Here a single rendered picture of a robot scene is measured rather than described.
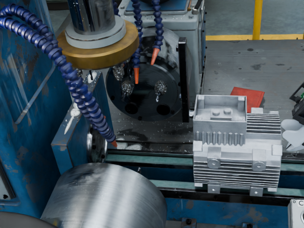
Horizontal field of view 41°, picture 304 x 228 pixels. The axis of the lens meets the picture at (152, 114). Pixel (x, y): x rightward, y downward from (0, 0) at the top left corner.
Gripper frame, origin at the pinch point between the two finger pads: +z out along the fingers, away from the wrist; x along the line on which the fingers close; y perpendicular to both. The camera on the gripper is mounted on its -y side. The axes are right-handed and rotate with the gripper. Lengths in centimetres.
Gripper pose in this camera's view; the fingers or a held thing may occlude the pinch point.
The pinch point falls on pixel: (293, 147)
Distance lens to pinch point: 96.3
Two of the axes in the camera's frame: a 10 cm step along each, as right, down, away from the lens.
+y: -9.0, -4.2, -1.5
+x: -1.7, 6.2, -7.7
